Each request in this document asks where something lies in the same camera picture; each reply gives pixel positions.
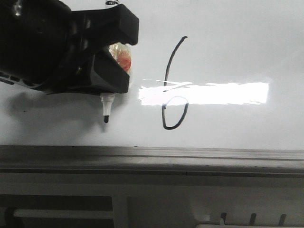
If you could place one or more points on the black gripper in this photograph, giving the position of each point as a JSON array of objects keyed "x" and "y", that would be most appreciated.
[{"x": 41, "y": 42}]

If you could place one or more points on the black white whiteboard marker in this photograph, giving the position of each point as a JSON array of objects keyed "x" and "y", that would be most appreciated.
[{"x": 121, "y": 32}]

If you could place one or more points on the grey aluminium whiteboard frame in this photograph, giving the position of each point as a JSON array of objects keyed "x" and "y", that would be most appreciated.
[{"x": 151, "y": 159}]

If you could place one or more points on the white plastic marker tray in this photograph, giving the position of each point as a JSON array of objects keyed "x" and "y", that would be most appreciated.
[{"x": 188, "y": 212}]

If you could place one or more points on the white whiteboard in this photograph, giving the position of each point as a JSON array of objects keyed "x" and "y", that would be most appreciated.
[{"x": 205, "y": 74}]

